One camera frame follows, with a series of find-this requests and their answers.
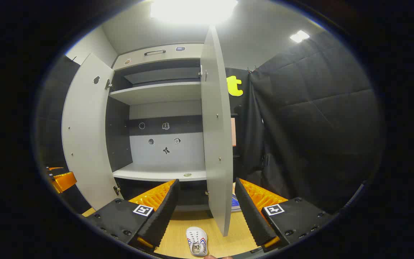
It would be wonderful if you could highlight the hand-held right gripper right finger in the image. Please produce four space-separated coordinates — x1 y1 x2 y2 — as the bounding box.
234 177 333 253

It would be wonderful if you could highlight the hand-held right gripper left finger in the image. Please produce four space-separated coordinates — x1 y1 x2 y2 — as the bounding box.
85 179 180 252

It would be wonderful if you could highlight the white striped shoe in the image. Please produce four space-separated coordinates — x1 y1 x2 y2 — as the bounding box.
186 227 208 257

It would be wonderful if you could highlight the grey cabinet door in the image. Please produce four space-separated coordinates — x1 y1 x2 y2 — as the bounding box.
200 25 233 237
61 53 121 211

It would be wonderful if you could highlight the grey shoe cabinet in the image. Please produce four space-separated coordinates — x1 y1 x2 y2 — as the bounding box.
105 43 211 213

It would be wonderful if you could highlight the grey cabinet drawer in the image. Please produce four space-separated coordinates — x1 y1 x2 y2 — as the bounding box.
113 43 204 71

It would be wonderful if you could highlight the small ceiling light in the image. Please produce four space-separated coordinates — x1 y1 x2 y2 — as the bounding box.
289 30 310 43

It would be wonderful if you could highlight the large ceiling light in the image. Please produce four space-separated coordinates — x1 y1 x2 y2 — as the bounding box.
150 0 239 25

